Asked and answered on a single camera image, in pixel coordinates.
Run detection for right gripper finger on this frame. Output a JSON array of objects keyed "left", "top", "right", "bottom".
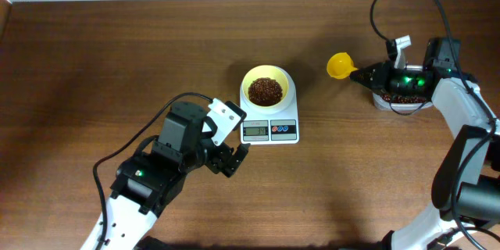
[
  {"left": 349, "top": 62, "right": 385, "bottom": 80},
  {"left": 350, "top": 76, "right": 373, "bottom": 91}
]

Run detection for yellow plastic measuring scoop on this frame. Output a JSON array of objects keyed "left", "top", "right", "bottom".
[{"left": 327, "top": 52, "right": 357, "bottom": 80}]

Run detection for red beans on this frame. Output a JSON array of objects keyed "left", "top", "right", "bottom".
[{"left": 247, "top": 77, "right": 429, "bottom": 107}]

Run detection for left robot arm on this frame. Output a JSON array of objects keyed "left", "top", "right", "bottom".
[{"left": 82, "top": 99, "right": 249, "bottom": 249}]

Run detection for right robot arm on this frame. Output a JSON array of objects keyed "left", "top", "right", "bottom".
[{"left": 348, "top": 37, "right": 499, "bottom": 249}]

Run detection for white digital kitchen scale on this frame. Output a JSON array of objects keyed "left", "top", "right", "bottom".
[{"left": 240, "top": 65, "right": 300, "bottom": 145}]

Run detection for yellow plastic bowl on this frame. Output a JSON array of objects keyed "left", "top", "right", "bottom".
[{"left": 241, "top": 65, "right": 291, "bottom": 109}]

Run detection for clear plastic container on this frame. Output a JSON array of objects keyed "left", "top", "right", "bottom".
[{"left": 373, "top": 94, "right": 433, "bottom": 112}]

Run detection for left black camera cable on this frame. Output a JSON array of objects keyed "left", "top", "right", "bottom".
[{"left": 92, "top": 91, "right": 214, "bottom": 250}]

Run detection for black camera cable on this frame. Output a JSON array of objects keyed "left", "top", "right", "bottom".
[
  {"left": 92, "top": 91, "right": 214, "bottom": 250},
  {"left": 369, "top": 0, "right": 500, "bottom": 250}
]

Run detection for right black camera cable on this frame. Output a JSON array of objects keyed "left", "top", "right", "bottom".
[{"left": 369, "top": 0, "right": 500, "bottom": 250}]

